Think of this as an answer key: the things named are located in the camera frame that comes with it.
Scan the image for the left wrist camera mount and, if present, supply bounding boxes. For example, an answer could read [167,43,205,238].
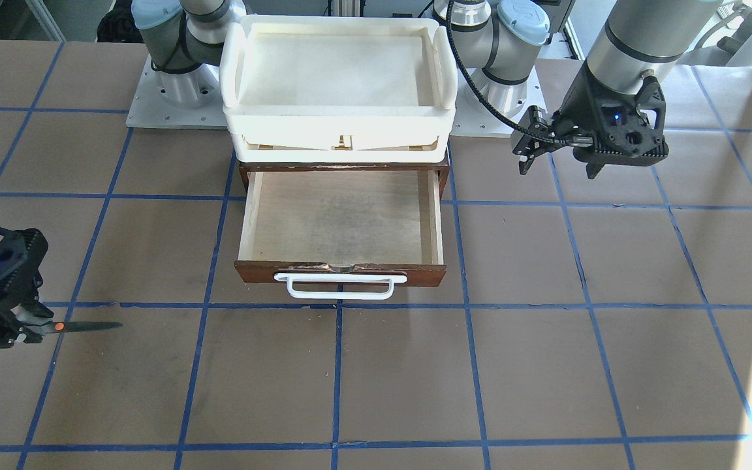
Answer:
[558,65,669,166]

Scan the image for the black orange scissors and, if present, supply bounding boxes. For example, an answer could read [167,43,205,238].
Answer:
[0,319,124,337]

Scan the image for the white drawer handle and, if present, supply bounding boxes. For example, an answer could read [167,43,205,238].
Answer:
[274,272,408,301]

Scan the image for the black ribbed cable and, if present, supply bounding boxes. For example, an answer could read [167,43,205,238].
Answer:
[445,0,576,144]

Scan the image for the white plastic tray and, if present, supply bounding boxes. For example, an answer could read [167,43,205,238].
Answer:
[219,15,458,164]

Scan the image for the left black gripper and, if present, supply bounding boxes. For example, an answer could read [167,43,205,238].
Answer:
[511,105,605,180]

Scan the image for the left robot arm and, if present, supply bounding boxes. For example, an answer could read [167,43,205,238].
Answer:
[430,1,719,179]

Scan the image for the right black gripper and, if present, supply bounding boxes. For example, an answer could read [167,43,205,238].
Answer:
[0,297,57,350]

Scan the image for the open wooden drawer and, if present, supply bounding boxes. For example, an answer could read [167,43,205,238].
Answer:
[234,168,447,287]

